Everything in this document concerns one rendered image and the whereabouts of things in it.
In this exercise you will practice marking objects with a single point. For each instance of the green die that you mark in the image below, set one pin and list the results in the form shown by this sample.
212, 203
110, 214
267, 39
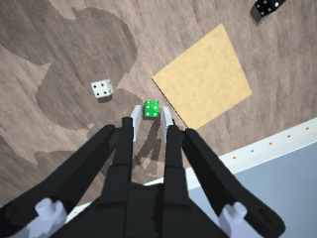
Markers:
152, 108

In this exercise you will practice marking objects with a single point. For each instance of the white die with black pips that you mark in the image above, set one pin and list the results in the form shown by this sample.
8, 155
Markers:
102, 88

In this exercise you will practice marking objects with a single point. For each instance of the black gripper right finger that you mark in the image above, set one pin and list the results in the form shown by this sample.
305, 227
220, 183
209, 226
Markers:
241, 214

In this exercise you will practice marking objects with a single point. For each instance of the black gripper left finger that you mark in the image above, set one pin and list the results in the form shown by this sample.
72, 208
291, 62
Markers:
42, 210

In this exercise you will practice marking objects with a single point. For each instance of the tan flat mat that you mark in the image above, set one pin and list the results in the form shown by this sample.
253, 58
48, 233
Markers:
204, 81

